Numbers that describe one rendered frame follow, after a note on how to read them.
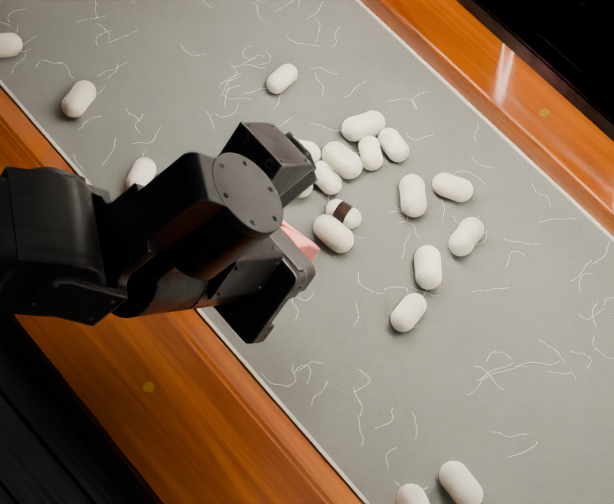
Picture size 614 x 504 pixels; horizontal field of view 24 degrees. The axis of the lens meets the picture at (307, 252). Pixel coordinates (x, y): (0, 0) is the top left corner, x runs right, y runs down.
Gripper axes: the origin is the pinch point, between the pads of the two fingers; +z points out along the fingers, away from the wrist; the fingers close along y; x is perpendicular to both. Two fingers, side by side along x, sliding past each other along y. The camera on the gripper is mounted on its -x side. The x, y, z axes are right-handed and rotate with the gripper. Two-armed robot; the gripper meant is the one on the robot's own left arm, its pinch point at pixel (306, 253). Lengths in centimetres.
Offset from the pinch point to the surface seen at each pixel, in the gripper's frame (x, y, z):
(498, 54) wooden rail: -13.9, 7.8, 23.6
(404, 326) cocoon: 1.9, -6.8, 7.2
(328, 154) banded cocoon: -1.9, 9.0, 10.9
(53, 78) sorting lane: 8.0, 30.8, 2.7
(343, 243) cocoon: 1.1, 1.7, 7.7
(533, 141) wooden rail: -11.3, -0.6, 20.8
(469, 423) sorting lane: 3.5, -15.5, 7.4
